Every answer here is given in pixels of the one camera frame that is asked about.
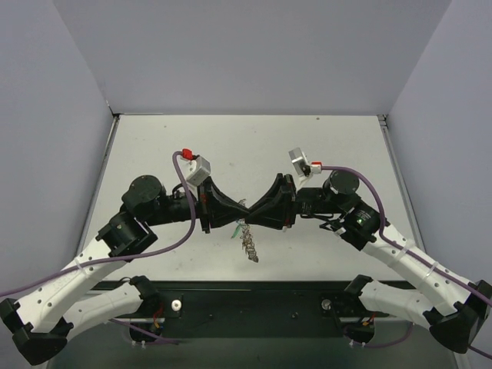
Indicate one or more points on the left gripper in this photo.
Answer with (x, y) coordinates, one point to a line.
(204, 205)

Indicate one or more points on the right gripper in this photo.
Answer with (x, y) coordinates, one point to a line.
(290, 200)

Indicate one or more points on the key with green tag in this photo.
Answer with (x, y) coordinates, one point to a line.
(236, 231)

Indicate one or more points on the metal keyring disc with rings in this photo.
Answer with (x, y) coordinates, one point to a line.
(247, 242)

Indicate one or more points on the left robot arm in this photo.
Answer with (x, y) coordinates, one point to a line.
(45, 320)

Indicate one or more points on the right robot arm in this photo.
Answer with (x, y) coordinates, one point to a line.
(450, 306)

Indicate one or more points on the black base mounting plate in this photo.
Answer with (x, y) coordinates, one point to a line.
(257, 309)

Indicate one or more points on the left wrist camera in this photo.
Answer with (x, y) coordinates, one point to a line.
(197, 168)

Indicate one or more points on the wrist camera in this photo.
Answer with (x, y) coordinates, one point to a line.
(197, 168)
(304, 169)

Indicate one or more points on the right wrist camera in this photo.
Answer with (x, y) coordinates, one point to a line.
(304, 169)

